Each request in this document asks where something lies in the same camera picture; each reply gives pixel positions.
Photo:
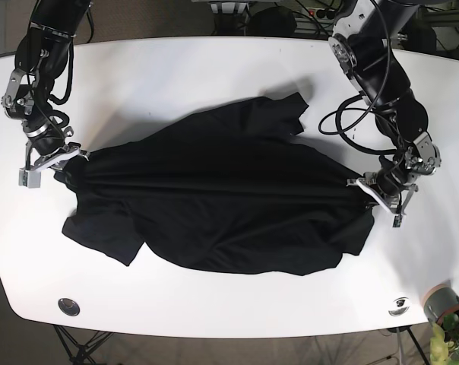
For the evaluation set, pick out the green potted plant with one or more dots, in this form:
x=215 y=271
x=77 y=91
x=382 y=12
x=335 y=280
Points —
x=444 y=343

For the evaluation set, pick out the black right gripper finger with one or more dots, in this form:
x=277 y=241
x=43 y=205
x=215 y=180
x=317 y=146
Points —
x=62 y=170

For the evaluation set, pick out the silver table grommet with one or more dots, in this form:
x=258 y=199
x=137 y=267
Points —
x=69 y=307
x=399 y=306

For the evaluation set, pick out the black folding table legs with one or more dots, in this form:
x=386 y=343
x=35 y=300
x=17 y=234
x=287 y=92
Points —
x=78 y=353

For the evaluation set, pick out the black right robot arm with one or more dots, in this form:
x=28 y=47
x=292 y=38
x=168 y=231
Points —
x=41 y=82

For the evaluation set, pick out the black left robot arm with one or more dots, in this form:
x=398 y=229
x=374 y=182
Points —
x=361 y=42

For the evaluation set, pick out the left gripper body silver black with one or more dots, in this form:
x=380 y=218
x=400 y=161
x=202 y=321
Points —
x=388 y=192

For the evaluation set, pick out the left silver table grommet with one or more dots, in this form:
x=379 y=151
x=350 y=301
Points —
x=69 y=307

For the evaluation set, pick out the grey plant pot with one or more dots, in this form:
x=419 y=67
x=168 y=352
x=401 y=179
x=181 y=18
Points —
x=438 y=302

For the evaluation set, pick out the right silver table grommet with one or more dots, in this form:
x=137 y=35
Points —
x=399 y=306

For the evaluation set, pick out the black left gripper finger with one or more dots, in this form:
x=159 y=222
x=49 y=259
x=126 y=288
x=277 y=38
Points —
x=372 y=204

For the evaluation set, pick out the right gripper body silver black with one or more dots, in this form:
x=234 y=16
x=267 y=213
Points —
x=30 y=175

